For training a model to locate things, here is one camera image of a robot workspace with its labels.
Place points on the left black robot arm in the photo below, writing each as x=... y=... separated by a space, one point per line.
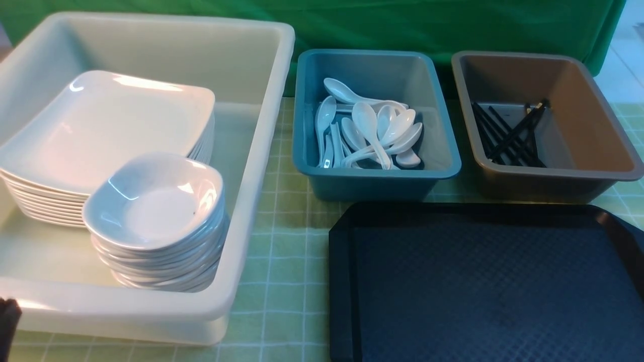
x=10 y=315

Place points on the top square white plate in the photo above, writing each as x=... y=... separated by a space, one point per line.
x=100 y=121

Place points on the white soup spoon left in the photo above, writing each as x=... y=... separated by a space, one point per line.
x=324 y=116

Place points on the white soup spoon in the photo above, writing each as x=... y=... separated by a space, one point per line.
x=365 y=119
x=324 y=116
x=397 y=127
x=343 y=93
x=408 y=159

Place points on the teal plastic bin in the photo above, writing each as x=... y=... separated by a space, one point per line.
x=355 y=173

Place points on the white soup spoon centre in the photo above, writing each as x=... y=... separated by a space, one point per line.
x=365 y=119

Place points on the white soup spoon lower right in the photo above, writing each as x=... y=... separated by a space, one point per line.
x=408 y=159

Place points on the white soup spoon top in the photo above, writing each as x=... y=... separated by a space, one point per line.
x=343 y=93

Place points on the black serving tray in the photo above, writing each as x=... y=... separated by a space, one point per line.
x=484 y=282

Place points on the green checkered tablecloth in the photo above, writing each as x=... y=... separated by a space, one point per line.
x=279 y=311

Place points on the top white bowl in stack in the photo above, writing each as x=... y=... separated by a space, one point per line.
x=154 y=201

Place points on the stack of white bowls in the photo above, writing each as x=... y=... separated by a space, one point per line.
x=185 y=271

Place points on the black chopsticks in bin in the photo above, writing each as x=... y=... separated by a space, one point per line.
x=506 y=145

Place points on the brown plastic bin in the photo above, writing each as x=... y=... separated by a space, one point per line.
x=579 y=138

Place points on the stack of white plates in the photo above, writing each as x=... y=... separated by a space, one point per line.
x=65 y=208

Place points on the large white plastic tub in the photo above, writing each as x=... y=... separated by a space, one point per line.
x=54 y=272

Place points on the green backdrop cloth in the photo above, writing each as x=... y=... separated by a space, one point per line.
x=578 y=29

